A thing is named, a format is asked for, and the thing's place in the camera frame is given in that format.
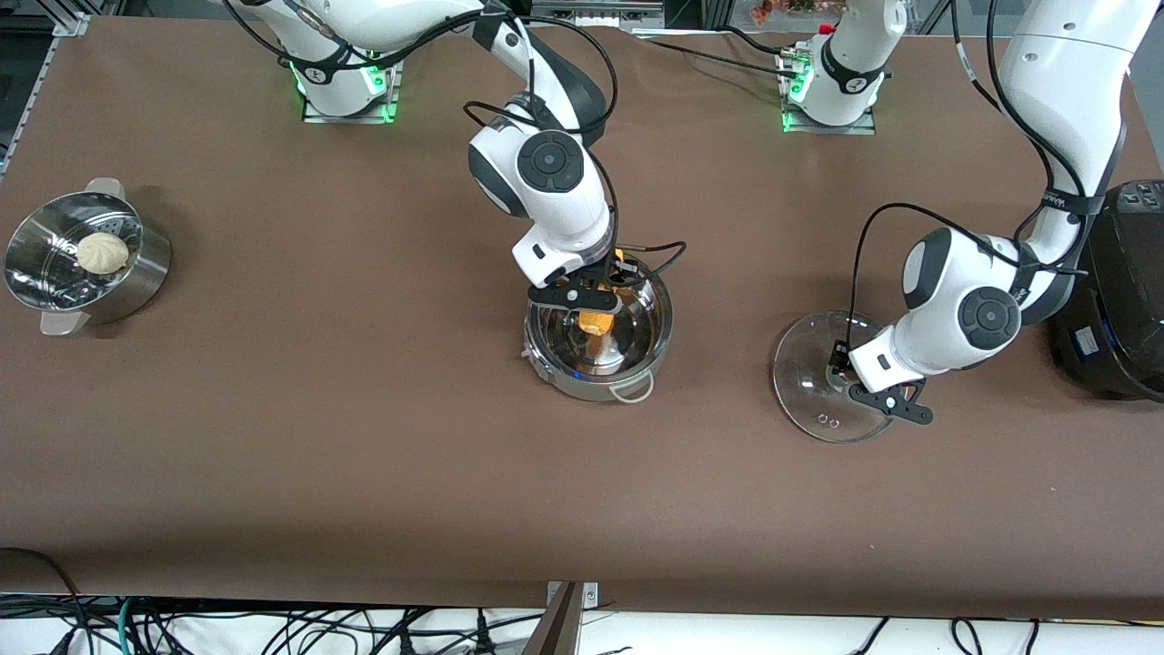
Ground aluminium table edge rail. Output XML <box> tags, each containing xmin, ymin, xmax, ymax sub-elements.
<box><xmin>0</xmin><ymin>14</ymin><xmax>90</xmax><ymax>178</ymax></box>

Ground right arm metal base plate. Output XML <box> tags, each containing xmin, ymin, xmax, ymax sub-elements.
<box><xmin>302</xmin><ymin>41</ymin><xmax>402</xmax><ymax>125</ymax></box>

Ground aluminium frame profile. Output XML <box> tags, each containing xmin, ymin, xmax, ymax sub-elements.
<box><xmin>530</xmin><ymin>0</ymin><xmax>667</xmax><ymax>30</ymax></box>

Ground black rice cooker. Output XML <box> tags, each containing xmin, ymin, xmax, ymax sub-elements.
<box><xmin>1042</xmin><ymin>179</ymin><xmax>1164</xmax><ymax>403</ymax></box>

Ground small metal bracket plate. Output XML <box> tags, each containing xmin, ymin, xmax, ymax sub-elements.
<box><xmin>546</xmin><ymin>580</ymin><xmax>600</xmax><ymax>609</ymax></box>

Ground glass lid with round knob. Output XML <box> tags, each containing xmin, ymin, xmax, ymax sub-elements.
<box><xmin>773</xmin><ymin>310</ymin><xmax>897</xmax><ymax>445</ymax></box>

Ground perforated steel steamer basket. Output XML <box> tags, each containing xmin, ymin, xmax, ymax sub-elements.
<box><xmin>11</xmin><ymin>196</ymin><xmax>142</xmax><ymax>306</ymax></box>

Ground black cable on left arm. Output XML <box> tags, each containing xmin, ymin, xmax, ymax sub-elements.
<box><xmin>846</xmin><ymin>0</ymin><xmax>1092</xmax><ymax>347</ymax></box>

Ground brown table cover sheet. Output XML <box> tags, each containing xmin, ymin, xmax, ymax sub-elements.
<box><xmin>0</xmin><ymin>14</ymin><xmax>1164</xmax><ymax>620</ymax></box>

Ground tangled black floor cables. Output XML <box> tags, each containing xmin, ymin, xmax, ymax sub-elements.
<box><xmin>0</xmin><ymin>596</ymin><xmax>547</xmax><ymax>655</ymax></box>

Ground steel cooking pot wire handles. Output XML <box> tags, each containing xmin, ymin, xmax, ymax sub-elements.
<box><xmin>522</xmin><ymin>259</ymin><xmax>676</xmax><ymax>403</ymax></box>

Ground black cable on table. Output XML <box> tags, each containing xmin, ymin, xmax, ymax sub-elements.
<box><xmin>627</xmin><ymin>30</ymin><xmax>792</xmax><ymax>76</ymax></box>
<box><xmin>718</xmin><ymin>25</ymin><xmax>806</xmax><ymax>55</ymax></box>

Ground thick black floor cable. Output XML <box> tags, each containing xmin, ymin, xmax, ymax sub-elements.
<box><xmin>0</xmin><ymin>548</ymin><xmax>87</xmax><ymax>655</ymax></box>

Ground yellow corn cob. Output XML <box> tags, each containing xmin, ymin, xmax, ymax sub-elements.
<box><xmin>577</xmin><ymin>247</ymin><xmax>628</xmax><ymax>338</ymax></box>

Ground steel pot with pale handles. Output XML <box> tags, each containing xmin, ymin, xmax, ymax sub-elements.
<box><xmin>4</xmin><ymin>177</ymin><xmax>174</xmax><ymax>338</ymax></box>

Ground grey angled post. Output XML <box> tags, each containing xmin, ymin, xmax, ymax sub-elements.
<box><xmin>522</xmin><ymin>582</ymin><xmax>583</xmax><ymax>655</ymax></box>

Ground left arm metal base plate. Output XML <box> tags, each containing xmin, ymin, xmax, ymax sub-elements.
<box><xmin>780</xmin><ymin>55</ymin><xmax>878</xmax><ymax>136</ymax></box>

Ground white steamed bun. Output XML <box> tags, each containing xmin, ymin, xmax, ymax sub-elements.
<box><xmin>75</xmin><ymin>231</ymin><xmax>130</xmax><ymax>277</ymax></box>

